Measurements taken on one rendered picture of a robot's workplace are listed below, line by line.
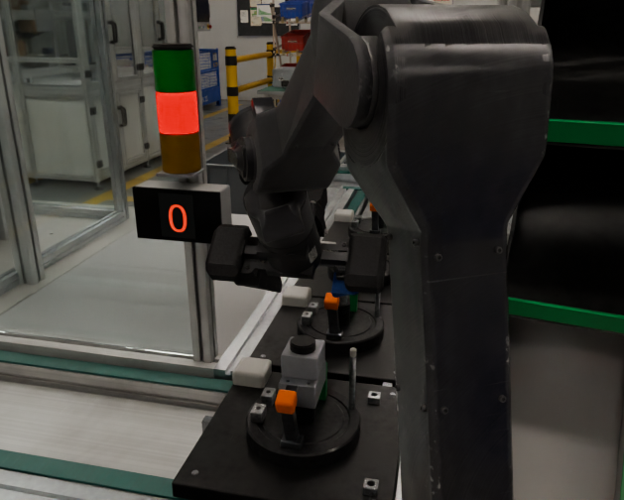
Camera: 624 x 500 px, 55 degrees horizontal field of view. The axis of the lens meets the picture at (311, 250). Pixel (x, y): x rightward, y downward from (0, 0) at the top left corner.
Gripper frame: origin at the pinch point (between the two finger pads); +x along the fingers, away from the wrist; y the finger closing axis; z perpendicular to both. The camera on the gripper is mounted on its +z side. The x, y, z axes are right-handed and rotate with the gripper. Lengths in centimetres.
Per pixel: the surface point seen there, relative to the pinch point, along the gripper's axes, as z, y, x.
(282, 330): 4.4, 9.1, 30.6
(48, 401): -13.0, 40.2, 22.3
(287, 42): 540, 183, 467
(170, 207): 9.6, 19.7, 2.4
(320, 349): -6.0, -2.0, 6.5
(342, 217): 49, 9, 68
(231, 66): 475, 236, 444
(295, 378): -9.5, 0.6, 7.3
